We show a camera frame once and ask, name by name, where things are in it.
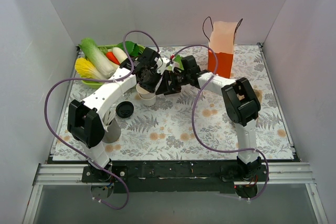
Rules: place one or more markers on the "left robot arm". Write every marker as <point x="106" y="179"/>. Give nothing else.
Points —
<point x="91" y="122"/>

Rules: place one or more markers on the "yellow cabbage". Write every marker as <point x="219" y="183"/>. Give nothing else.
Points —
<point x="87" y="70"/>

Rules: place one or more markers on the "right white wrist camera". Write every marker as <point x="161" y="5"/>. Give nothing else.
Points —
<point x="173" y="62"/>

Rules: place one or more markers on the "orange paper bag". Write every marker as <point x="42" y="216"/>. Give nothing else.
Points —
<point x="222" y="42"/>

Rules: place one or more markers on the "brown cardboard cup carrier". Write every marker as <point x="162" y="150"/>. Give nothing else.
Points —
<point x="259" y="95"/>

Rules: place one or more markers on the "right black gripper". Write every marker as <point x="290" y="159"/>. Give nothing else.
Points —
<point x="171" y="85"/>

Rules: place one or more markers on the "napa cabbage green white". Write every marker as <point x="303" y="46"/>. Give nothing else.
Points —
<point x="106" y="67"/>

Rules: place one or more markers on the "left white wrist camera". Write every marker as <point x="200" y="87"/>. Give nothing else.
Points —
<point x="162" y="64"/>

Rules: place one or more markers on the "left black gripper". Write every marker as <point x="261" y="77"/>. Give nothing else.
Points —
<point x="149" y="83"/>

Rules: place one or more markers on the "green bok choy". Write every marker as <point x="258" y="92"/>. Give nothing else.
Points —
<point x="134" y="50"/>

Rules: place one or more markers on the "white paper coffee cup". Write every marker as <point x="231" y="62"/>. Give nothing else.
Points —
<point x="148" y="99"/>

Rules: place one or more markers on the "orange carrot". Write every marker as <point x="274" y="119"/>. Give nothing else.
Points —
<point x="112" y="58"/>

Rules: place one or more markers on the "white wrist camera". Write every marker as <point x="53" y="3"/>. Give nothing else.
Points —
<point x="173" y="62"/>
<point x="162" y="64"/>

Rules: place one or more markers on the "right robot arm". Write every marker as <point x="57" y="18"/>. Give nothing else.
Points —
<point x="241" y="104"/>

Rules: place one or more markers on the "grey straw holder cup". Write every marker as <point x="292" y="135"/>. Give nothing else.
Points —
<point x="113" y="132"/>

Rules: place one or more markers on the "floral table mat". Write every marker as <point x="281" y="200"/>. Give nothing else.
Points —
<point x="193" y="125"/>

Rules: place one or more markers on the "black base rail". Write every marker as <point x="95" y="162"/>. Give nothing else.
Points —
<point x="171" y="176"/>

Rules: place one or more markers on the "black plastic cup lid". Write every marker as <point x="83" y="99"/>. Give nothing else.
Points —
<point x="124" y="109"/>

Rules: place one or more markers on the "white radish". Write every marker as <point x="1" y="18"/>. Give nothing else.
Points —
<point x="119" y="54"/>

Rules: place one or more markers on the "green vegetable tray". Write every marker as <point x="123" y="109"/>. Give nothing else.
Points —
<point x="90" y="82"/>

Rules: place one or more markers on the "loose green lettuce head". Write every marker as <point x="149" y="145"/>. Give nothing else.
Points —
<point x="178" y="61"/>

